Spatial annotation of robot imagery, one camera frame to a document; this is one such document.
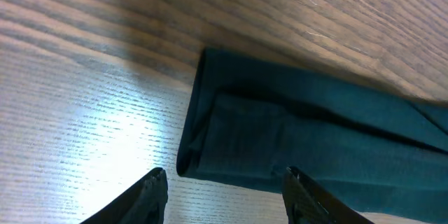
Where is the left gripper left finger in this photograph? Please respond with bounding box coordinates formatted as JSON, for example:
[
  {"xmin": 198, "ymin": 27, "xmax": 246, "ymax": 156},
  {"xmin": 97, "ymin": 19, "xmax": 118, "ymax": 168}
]
[{"xmin": 81, "ymin": 167, "xmax": 168, "ymax": 224}]

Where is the black polo shirt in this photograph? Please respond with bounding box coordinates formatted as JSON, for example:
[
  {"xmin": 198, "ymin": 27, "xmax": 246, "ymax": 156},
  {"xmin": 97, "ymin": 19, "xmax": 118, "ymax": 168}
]
[{"xmin": 176, "ymin": 48, "xmax": 447, "ymax": 223}]

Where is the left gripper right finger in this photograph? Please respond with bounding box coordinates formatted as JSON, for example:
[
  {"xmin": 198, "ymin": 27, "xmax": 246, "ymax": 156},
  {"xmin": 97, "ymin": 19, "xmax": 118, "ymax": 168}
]
[{"xmin": 282, "ymin": 167, "xmax": 373, "ymax": 224}]

